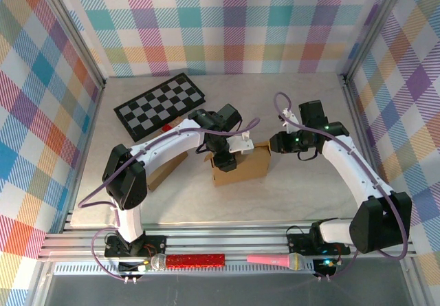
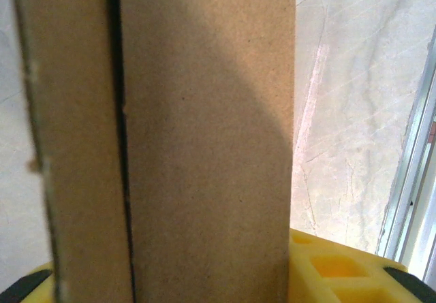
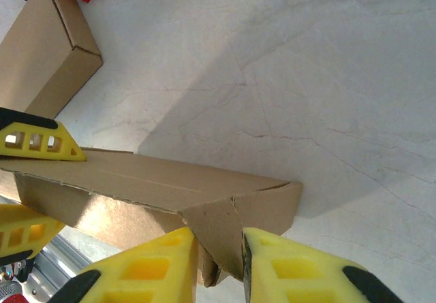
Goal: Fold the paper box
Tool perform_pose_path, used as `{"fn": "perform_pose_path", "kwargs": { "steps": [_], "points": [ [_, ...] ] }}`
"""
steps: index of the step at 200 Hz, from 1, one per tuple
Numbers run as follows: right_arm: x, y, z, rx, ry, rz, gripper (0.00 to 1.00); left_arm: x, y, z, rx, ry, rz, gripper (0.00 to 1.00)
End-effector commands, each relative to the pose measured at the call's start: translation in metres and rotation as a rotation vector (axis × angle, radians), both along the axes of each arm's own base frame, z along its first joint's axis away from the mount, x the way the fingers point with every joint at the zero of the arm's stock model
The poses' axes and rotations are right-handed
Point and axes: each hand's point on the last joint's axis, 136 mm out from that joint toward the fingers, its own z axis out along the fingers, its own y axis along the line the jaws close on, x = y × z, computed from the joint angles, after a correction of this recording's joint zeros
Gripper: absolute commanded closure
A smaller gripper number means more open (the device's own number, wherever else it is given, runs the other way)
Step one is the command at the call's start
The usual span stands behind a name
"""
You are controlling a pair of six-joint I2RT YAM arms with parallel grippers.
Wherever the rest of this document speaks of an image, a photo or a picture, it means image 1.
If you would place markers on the brown cardboard mailer box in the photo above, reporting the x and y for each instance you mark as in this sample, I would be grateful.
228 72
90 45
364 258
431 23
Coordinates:
165 175
247 170

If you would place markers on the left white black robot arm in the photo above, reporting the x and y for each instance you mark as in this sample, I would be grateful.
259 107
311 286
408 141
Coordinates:
165 144

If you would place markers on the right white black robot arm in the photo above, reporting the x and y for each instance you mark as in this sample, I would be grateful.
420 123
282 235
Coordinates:
350 168

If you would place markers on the pale wooden block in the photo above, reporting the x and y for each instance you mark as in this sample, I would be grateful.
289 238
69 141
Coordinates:
175 123

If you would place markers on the black grey chessboard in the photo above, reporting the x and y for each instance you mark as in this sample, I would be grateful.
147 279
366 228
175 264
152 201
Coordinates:
158 103

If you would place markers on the red glitter toy microphone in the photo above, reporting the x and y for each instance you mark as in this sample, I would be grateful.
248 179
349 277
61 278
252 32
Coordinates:
196 261

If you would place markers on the pink toy microphone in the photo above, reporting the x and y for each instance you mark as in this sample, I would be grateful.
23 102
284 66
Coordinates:
271 260

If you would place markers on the black electronics board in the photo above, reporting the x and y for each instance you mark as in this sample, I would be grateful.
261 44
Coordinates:
324 264
129 267

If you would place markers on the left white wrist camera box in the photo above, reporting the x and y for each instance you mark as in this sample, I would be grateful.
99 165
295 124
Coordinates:
240 145

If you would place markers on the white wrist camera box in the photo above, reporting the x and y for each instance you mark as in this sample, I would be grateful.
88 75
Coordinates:
240 145
288 115

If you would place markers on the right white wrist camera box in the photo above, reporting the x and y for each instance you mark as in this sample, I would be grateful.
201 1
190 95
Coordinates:
288 115

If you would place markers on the aluminium side rail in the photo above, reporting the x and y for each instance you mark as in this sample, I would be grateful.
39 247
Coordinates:
90 130
361 130

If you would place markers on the aluminium rail base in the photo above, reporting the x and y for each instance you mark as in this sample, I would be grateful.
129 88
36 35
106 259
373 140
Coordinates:
223 240

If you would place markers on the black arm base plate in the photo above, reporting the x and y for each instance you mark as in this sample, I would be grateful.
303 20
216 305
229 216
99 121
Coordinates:
299 244
154 245

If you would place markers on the aluminium frame post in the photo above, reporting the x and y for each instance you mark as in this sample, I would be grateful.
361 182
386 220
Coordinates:
373 27
76 34

